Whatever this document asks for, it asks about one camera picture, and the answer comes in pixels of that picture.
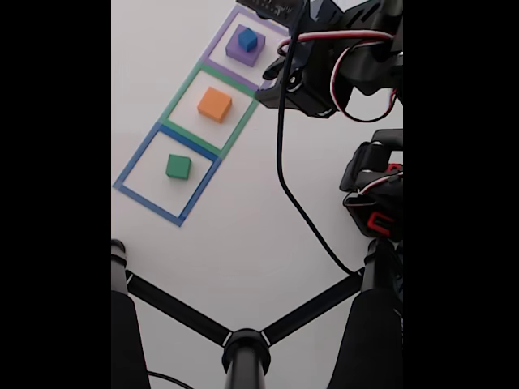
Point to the small blue cube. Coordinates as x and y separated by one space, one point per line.
247 39

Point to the orange cube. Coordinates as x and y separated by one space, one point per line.
214 103

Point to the green cube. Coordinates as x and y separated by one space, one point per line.
177 166

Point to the large purple cube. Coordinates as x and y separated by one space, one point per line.
235 50

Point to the purple tape square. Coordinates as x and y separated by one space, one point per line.
217 44

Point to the green tape square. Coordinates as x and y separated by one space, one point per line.
178 95

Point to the red table clamp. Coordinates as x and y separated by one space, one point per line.
379 223

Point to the blue tape square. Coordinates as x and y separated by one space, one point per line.
135 160

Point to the black tripod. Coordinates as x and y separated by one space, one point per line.
245 356

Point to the black gripper camera board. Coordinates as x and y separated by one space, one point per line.
271 7

